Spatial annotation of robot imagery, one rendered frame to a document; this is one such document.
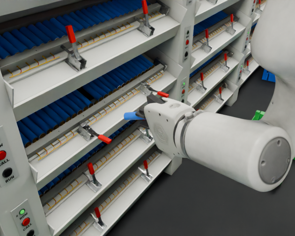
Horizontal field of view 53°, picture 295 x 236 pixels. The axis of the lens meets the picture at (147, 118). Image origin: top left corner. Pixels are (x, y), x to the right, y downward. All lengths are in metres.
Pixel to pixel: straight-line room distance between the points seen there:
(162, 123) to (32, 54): 0.30
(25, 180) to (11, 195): 0.04
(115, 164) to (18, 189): 0.38
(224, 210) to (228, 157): 0.87
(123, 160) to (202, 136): 0.58
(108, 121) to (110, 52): 0.19
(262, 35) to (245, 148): 0.13
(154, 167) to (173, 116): 0.75
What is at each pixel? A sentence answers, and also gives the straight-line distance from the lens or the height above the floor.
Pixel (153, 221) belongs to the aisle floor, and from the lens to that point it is 1.19.
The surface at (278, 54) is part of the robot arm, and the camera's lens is 0.35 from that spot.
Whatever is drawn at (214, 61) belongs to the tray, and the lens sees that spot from 1.57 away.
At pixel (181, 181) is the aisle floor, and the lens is 1.32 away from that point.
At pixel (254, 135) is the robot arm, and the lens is 0.38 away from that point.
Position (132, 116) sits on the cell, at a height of 0.59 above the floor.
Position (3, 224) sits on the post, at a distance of 0.70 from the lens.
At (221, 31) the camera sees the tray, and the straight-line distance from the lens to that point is 1.48.
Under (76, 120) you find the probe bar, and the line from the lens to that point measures 0.77.
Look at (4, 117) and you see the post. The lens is 0.58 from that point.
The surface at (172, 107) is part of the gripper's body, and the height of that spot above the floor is 0.68.
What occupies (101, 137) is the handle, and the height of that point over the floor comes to 0.51.
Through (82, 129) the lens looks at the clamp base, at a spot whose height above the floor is 0.51.
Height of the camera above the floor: 0.96
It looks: 35 degrees down
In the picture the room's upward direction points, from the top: straight up
